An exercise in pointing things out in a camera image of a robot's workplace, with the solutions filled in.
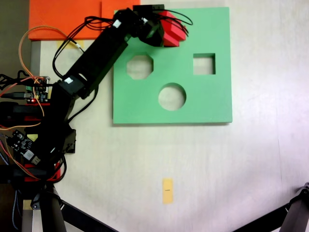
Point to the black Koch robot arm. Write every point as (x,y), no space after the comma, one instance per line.
(101,58)

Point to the yellow masking tape piece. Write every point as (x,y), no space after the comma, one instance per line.
(72,46)
(32,137)

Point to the red cross columnar block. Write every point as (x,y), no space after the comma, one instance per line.
(172,31)

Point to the thin black tripod strut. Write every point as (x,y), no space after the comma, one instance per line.
(89,220)
(263,218)

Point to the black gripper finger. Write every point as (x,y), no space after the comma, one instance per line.
(156,39)

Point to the yellow paper label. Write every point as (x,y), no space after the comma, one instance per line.
(167,191)

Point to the green shape sorter board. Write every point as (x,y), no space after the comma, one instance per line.
(173,72)

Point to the orange foam block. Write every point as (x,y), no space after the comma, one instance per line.
(48,17)

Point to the black circuit board silver chip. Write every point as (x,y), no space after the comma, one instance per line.
(21,143)

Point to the circuit board with green terminal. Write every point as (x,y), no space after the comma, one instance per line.
(39,91)

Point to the red black table clamp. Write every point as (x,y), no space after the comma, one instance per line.
(17,110)
(58,172)

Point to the black tripod leg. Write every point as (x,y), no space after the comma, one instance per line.
(298,212)
(48,215)

